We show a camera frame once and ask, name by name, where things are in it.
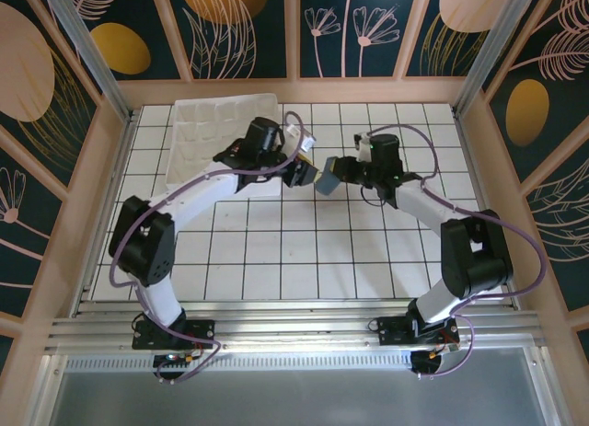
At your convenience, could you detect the aluminium corner post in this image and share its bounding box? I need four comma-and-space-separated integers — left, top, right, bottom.
453, 0, 535, 121
45, 0, 135, 123

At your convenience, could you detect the black connector box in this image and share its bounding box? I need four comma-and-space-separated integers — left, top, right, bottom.
410, 347, 461, 376

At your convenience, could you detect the slotted aluminium cable duct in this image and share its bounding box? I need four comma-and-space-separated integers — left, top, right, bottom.
64, 354, 415, 375

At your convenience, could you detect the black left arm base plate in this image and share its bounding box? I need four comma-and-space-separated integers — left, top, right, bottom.
132, 311, 217, 351

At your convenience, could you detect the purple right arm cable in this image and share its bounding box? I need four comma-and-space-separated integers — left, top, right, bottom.
365, 124, 549, 380

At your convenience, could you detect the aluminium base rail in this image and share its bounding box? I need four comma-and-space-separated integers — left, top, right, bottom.
45, 299, 549, 353

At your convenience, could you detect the frosted grey panel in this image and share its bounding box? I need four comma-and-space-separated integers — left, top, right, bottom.
45, 347, 551, 426

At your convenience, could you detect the white divided organizer box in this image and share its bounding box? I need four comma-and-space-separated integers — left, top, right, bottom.
164, 92, 283, 200

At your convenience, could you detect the small circuit board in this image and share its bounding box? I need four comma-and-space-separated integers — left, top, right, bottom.
154, 350, 203, 367

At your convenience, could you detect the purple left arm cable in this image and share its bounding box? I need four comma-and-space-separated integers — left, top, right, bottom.
109, 111, 317, 386

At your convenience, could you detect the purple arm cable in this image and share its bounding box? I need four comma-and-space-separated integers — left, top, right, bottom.
365, 124, 549, 380
109, 111, 317, 386

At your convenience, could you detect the slim aluminium table rail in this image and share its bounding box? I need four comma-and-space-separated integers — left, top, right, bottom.
453, 108, 524, 315
71, 112, 139, 317

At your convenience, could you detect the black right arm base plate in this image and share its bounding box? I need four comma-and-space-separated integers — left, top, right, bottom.
376, 313, 461, 349

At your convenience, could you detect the teal blue sock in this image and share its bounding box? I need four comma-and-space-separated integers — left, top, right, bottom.
314, 156, 345, 197

